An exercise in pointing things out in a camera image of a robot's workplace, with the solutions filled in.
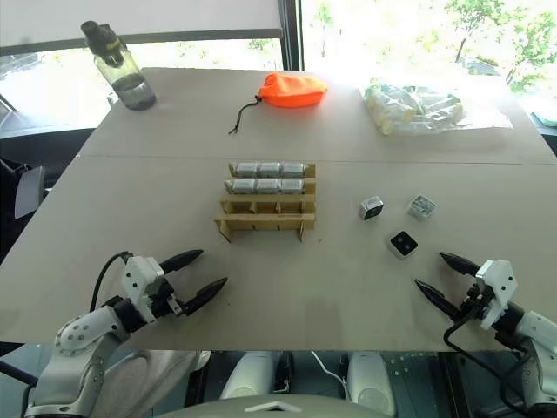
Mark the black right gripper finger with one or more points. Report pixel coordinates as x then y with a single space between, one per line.
461 263
439 300

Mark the clear water bottle black lid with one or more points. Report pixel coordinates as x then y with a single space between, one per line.
124 78

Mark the green object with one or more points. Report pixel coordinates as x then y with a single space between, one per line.
546 118

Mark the cardboard divider rack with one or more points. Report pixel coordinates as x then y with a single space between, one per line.
261 213

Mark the grey robot torso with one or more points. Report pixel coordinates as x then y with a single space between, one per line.
270 408

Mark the small cube black face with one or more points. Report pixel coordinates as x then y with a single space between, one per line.
372 209

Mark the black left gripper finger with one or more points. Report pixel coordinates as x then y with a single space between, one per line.
183 258
204 294

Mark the grey office chair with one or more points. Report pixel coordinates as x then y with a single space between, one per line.
26 187

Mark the black window frame post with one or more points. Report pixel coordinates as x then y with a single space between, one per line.
291 35

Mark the white cube black centre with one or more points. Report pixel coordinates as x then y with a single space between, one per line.
404 244

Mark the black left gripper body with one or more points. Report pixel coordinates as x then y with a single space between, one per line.
162 300

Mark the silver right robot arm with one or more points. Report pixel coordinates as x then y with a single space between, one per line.
539 348

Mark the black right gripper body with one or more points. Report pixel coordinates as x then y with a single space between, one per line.
472 309

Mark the small cube grey top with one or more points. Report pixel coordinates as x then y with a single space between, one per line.
421 207

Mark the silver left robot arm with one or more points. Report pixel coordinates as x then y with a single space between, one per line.
71 348

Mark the white roller blind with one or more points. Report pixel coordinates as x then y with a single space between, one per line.
139 17

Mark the clear plastic bag with packets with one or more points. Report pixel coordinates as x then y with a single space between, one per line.
413 109

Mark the white rounded robot leg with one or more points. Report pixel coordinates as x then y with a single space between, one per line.
250 374
370 383

